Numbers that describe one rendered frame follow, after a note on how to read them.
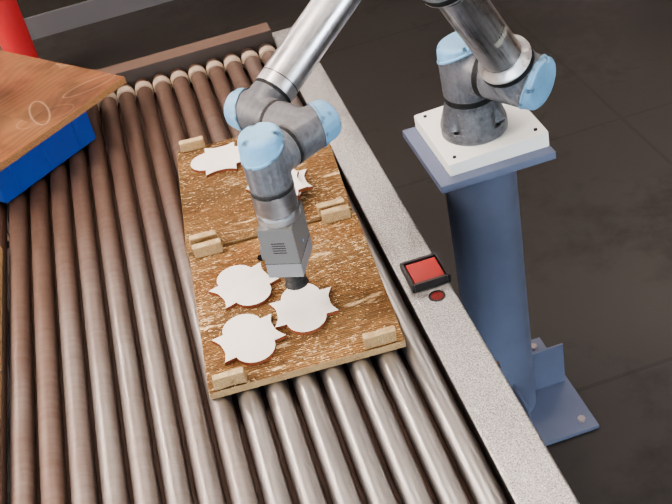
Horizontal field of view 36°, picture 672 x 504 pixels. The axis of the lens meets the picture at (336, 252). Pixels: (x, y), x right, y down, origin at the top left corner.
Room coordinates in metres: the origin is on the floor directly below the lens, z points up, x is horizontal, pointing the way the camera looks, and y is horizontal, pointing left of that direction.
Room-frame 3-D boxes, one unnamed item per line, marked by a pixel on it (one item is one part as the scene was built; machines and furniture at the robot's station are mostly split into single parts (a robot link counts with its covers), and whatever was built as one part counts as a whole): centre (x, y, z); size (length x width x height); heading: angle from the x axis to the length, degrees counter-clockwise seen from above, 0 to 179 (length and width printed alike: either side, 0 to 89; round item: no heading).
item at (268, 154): (1.45, 0.08, 1.27); 0.09 x 0.08 x 0.11; 129
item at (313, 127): (1.53, 0.01, 1.26); 0.11 x 0.11 x 0.08; 39
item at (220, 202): (1.92, 0.13, 0.93); 0.41 x 0.35 x 0.02; 2
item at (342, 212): (1.71, -0.02, 0.95); 0.06 x 0.02 x 0.03; 94
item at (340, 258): (1.51, 0.10, 0.93); 0.41 x 0.35 x 0.02; 4
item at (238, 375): (1.30, 0.23, 0.95); 0.06 x 0.02 x 0.03; 94
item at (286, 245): (1.46, 0.09, 1.11); 0.10 x 0.09 x 0.16; 72
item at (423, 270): (1.50, -0.15, 0.92); 0.06 x 0.06 x 0.01; 7
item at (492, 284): (1.98, -0.37, 0.44); 0.38 x 0.38 x 0.87; 8
